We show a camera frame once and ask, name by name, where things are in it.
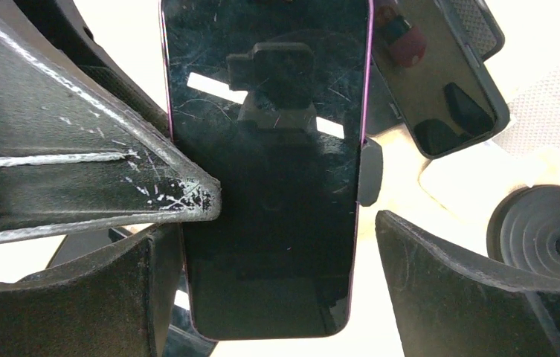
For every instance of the black phone on folding stand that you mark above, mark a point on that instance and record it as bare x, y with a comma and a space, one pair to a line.
438, 81

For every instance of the black folding phone stand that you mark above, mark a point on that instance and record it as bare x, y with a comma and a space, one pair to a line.
382, 113

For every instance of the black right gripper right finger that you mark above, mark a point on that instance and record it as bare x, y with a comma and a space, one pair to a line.
450, 301

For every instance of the black phone purple edge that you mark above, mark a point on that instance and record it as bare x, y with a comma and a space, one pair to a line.
268, 98

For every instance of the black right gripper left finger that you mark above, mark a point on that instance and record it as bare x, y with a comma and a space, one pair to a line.
115, 301

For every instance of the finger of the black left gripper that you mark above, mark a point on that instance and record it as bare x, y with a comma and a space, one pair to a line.
73, 157
60, 22

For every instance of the white silver phone stand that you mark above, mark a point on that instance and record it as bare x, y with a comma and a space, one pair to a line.
470, 184

